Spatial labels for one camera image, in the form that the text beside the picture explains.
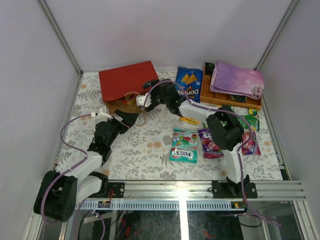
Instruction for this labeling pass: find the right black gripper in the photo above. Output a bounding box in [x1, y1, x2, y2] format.
[143, 79, 170, 113]

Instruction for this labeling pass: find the red paper bag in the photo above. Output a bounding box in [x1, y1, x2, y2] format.
[98, 60, 159, 114]

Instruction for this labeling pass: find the blue Doritos chip bag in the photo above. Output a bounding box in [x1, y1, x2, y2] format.
[175, 66, 203, 103]

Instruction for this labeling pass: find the small yellow snack packet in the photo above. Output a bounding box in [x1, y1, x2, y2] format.
[179, 116, 199, 125]

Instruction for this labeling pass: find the teal Fox's candy bag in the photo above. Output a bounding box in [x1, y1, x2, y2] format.
[169, 128, 198, 164]

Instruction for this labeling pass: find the green snack bag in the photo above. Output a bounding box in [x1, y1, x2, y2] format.
[231, 106, 260, 131]

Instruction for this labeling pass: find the purple Fox's candy bag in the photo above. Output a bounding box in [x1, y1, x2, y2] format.
[241, 132, 261, 156]

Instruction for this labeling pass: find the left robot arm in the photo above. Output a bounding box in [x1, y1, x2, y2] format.
[33, 109, 139, 224]

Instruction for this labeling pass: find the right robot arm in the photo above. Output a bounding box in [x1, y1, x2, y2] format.
[137, 79, 246, 198]

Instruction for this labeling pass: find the colourful snack in bag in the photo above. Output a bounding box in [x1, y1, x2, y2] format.
[116, 91, 140, 106]

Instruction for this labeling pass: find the floral table mat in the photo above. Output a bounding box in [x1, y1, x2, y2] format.
[56, 72, 282, 181]

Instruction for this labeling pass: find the orange wooden tray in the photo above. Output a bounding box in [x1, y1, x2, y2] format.
[199, 63, 263, 111]

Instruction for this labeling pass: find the black item in tray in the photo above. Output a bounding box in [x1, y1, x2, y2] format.
[204, 62, 215, 77]

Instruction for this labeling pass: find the purple folded cloth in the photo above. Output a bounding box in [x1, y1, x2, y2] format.
[209, 61, 264, 100]

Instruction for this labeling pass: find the dark green tray packet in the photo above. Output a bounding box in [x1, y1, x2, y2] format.
[230, 95, 247, 103]

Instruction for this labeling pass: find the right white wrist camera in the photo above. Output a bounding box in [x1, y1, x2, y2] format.
[135, 94, 152, 108]

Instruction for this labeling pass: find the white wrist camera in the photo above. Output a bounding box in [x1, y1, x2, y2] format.
[135, 94, 152, 108]
[90, 106, 113, 121]

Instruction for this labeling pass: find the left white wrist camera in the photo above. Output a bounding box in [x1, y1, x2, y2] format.
[90, 106, 113, 121]

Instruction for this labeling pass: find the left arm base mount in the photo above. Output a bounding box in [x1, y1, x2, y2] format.
[100, 182, 125, 200]

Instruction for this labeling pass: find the aluminium front rail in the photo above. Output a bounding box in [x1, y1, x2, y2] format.
[81, 180, 306, 211]

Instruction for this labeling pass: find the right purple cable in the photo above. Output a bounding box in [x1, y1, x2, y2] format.
[141, 79, 282, 228]

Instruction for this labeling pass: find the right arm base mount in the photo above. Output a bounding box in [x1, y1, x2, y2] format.
[207, 180, 258, 199]

